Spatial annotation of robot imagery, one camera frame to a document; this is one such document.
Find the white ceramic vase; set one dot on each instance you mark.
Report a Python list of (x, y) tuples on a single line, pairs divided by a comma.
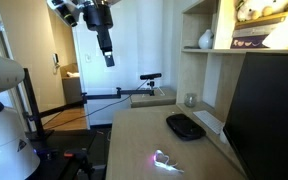
[(206, 40)]

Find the white keyboard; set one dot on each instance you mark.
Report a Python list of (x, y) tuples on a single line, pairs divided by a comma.
[(208, 119)]

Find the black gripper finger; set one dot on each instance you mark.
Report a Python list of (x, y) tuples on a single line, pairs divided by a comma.
[(109, 59)]

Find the wooden shelf unit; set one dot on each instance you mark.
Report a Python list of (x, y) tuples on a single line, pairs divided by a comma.
[(212, 74)]

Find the purple book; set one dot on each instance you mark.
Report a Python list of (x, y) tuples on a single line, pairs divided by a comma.
[(248, 42)]

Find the colourful felt ball garland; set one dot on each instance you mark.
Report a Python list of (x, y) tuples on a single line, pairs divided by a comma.
[(162, 160)]

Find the white plush toy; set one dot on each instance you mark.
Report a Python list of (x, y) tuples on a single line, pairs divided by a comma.
[(254, 9)]

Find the glass jar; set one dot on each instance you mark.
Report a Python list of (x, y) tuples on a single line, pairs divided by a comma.
[(190, 100)]

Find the black computer monitor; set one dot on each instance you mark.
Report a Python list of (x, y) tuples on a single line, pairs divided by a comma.
[(257, 122)]

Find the black camera on stand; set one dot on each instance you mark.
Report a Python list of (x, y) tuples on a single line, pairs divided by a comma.
[(151, 78)]

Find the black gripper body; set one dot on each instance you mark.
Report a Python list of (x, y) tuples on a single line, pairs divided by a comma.
[(98, 18)]

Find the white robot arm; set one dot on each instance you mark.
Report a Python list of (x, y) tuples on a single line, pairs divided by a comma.
[(18, 159)]

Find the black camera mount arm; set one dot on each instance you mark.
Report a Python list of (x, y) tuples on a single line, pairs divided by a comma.
[(40, 133)]

